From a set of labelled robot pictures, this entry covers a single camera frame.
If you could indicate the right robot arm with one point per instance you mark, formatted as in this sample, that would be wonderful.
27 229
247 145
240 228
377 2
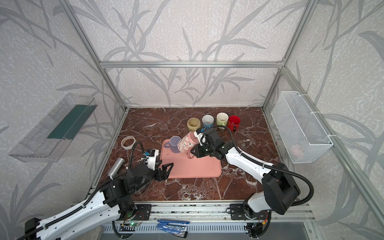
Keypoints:
282 188

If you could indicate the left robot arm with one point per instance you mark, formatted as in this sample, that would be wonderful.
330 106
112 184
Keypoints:
110 202

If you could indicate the purple mug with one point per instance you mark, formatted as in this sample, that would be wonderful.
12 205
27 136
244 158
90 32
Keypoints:
173 144

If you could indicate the pink patterned mug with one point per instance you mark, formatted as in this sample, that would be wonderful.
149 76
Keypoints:
187 143

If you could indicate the tape roll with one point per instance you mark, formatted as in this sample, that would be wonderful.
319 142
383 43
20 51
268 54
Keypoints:
128 142

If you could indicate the clear plastic wall bin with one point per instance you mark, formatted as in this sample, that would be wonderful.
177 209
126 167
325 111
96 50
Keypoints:
50 138

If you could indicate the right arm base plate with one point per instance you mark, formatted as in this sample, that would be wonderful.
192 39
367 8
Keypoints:
242 212

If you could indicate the pink tray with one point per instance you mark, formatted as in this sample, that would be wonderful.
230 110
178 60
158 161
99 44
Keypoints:
185 168

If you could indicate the blue stapler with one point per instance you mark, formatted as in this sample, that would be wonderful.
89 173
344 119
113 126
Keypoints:
176 228

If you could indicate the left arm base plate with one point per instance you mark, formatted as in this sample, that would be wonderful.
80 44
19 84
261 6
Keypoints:
142 213

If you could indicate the blue mug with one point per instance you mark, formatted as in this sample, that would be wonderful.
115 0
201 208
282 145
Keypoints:
208 121

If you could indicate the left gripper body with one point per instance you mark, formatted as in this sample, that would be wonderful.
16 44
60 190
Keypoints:
157 173

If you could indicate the light green mug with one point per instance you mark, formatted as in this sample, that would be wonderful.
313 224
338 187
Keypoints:
222 119

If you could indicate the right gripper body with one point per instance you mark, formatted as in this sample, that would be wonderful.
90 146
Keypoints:
199 147

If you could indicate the silver metal cylinder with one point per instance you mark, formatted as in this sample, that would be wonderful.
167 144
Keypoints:
116 167

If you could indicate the white wire basket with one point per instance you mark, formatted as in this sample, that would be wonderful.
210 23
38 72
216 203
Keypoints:
303 136

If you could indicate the red mug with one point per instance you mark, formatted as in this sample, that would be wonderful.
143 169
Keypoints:
234 123

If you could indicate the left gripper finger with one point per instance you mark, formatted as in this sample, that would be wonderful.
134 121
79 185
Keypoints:
166 170
160 171

